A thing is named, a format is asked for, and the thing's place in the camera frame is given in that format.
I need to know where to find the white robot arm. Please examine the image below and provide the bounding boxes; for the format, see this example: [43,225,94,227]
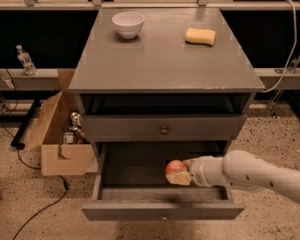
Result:
[165,150,300,205]

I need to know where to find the closed upper grey drawer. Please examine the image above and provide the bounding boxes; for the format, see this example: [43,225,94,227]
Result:
[81,115,247,142]

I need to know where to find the items inside cardboard box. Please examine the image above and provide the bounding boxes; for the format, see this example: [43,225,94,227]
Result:
[63,112,88,144]

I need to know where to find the yellow sponge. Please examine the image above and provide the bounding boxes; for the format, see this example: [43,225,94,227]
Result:
[185,27,216,46]

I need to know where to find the cardboard box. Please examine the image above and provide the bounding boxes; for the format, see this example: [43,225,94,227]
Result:
[24,69,98,176]

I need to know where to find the open grey drawer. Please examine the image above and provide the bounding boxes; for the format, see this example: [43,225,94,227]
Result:
[82,141,245,221]

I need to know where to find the white cable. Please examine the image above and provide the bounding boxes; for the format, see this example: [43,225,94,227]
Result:
[259,0,300,94]

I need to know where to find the clear plastic water bottle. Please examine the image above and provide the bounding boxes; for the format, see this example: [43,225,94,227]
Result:
[16,45,37,76]

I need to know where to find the grey metal rail shelf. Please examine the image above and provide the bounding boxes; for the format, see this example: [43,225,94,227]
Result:
[0,69,70,91]

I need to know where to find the red apple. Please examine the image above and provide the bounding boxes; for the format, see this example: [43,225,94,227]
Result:
[165,160,187,175]

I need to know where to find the white ceramic bowl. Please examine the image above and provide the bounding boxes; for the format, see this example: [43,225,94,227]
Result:
[112,12,145,39]

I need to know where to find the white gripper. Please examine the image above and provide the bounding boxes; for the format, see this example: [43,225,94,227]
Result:
[166,156,225,187]

